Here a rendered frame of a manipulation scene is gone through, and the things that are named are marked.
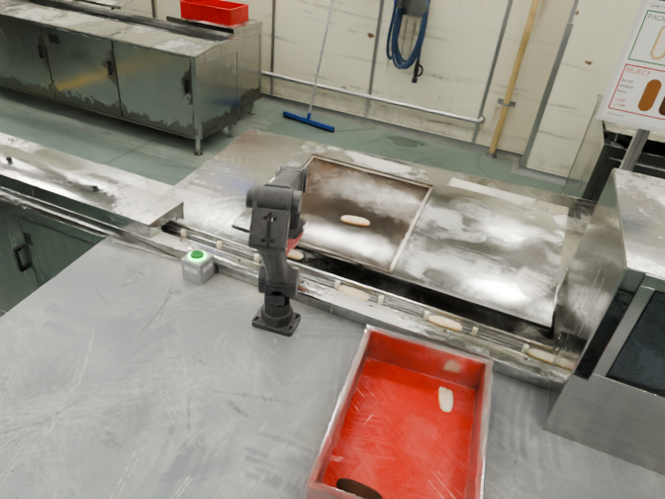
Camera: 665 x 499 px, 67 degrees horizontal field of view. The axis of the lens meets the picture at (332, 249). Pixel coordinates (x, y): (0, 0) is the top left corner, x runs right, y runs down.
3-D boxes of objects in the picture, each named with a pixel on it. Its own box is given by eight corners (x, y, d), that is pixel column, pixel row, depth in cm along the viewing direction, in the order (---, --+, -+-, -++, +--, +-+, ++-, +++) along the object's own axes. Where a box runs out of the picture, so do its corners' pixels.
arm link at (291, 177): (244, 213, 103) (297, 219, 103) (246, 185, 102) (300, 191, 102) (274, 183, 145) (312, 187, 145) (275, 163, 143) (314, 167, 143)
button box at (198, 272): (180, 287, 157) (178, 257, 151) (196, 273, 163) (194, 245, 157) (203, 295, 155) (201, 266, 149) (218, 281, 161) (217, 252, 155)
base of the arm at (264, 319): (250, 326, 141) (291, 338, 139) (250, 303, 137) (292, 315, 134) (262, 307, 148) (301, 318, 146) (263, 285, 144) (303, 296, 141)
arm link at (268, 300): (263, 308, 138) (283, 310, 138) (264, 278, 132) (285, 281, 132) (269, 287, 145) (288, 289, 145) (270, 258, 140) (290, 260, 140)
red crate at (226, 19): (179, 16, 451) (178, 0, 444) (201, 11, 480) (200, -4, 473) (231, 26, 440) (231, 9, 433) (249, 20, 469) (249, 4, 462)
